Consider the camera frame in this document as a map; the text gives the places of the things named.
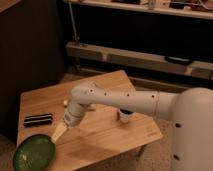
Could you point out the white cylindrical wrist gripper body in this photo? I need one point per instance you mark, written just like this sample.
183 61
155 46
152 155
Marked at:
74 114

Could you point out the beige flat gripper finger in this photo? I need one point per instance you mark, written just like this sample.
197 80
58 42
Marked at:
60 129

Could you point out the green ceramic bowl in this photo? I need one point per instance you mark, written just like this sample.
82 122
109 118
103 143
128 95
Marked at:
34 154

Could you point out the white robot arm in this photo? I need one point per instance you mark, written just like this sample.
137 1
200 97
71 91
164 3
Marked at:
191 112

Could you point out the white cup with blue ball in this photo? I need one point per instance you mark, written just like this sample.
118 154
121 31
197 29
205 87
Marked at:
124 115

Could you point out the upper wooden shelf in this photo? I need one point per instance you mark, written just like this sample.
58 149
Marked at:
142 8

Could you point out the wooden folding table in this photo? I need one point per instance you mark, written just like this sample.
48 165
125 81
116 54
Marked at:
99 136

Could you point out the white plastic bottle lying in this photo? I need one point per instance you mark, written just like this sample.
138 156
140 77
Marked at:
90 107

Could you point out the black handle on beam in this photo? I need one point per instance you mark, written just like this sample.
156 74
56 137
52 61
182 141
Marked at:
179 61

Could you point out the long wooden shelf beam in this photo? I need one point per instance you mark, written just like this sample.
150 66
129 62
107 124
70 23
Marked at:
196 69

